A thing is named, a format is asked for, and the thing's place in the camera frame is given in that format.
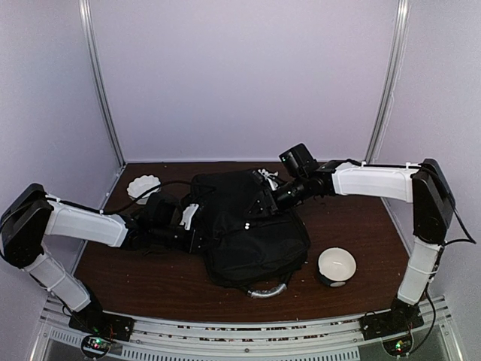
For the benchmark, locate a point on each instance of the left aluminium corner post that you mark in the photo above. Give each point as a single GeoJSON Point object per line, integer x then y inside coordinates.
{"type": "Point", "coordinates": [100, 89]}

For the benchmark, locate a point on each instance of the aluminium front rail frame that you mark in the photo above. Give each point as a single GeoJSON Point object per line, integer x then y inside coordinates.
{"type": "Point", "coordinates": [333, 338]}

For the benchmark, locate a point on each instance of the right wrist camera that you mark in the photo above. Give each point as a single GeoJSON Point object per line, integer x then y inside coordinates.
{"type": "Point", "coordinates": [266, 177]}

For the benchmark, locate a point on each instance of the white bowl black base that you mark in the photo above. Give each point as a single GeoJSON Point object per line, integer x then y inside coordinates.
{"type": "Point", "coordinates": [335, 267]}

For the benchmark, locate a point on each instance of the white fluted ceramic bowl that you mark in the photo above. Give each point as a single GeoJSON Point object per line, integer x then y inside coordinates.
{"type": "Point", "coordinates": [142, 187]}

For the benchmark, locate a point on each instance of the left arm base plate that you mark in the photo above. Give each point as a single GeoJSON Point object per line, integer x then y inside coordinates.
{"type": "Point", "coordinates": [110, 326]}

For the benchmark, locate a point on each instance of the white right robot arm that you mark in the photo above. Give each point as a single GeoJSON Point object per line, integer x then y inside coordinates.
{"type": "Point", "coordinates": [421, 186]}

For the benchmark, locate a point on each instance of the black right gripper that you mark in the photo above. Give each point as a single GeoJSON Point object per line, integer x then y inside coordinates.
{"type": "Point", "coordinates": [267, 200]}

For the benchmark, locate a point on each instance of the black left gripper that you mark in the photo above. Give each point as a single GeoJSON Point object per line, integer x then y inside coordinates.
{"type": "Point", "coordinates": [192, 244]}

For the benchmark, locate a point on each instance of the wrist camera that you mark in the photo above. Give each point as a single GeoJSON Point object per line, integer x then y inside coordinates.
{"type": "Point", "coordinates": [266, 177]}
{"type": "Point", "coordinates": [187, 216]}

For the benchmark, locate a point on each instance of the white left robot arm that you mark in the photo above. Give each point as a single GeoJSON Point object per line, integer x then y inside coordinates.
{"type": "Point", "coordinates": [36, 216]}

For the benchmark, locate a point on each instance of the black student backpack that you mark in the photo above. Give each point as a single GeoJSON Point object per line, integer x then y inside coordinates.
{"type": "Point", "coordinates": [255, 255]}

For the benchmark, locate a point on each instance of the right aluminium corner post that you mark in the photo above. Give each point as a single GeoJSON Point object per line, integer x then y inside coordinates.
{"type": "Point", "coordinates": [392, 73]}

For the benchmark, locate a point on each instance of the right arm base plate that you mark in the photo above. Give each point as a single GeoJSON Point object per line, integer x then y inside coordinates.
{"type": "Point", "coordinates": [383, 324]}

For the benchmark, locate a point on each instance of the right circuit board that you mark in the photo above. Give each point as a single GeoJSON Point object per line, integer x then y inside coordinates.
{"type": "Point", "coordinates": [398, 346]}

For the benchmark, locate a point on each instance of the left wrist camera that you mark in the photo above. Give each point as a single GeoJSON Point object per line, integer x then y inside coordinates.
{"type": "Point", "coordinates": [187, 216]}

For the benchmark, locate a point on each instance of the circuit board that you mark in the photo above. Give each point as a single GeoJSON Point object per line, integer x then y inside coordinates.
{"type": "Point", "coordinates": [398, 346]}
{"type": "Point", "coordinates": [94, 346]}

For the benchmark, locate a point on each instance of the left circuit board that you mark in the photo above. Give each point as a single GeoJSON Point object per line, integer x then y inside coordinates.
{"type": "Point", "coordinates": [94, 346]}

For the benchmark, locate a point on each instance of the aluminium corner post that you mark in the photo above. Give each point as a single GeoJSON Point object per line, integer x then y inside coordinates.
{"type": "Point", "coordinates": [100, 89]}
{"type": "Point", "coordinates": [392, 73]}

